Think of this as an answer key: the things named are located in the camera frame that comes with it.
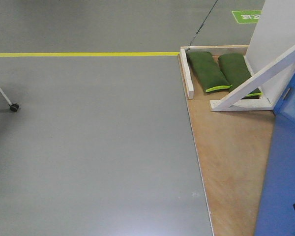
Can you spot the blue door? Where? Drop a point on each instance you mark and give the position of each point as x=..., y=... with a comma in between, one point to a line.
x=276, y=215

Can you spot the green sandbag left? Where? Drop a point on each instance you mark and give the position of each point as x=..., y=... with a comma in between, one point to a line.
x=207, y=71

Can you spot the green sandbag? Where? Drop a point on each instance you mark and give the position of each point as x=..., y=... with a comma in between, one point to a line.
x=207, y=71
x=234, y=68

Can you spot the plywood base platform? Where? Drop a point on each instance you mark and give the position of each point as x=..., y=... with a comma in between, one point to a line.
x=232, y=149

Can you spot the green sandbag right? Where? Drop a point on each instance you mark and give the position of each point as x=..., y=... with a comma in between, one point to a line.
x=234, y=68

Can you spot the green floor sign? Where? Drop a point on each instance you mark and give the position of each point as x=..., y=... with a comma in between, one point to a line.
x=246, y=16

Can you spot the yellow floor tape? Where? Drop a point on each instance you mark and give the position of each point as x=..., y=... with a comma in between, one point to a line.
x=88, y=54

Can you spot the white edge rail far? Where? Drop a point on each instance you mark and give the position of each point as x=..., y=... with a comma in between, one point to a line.
x=216, y=51

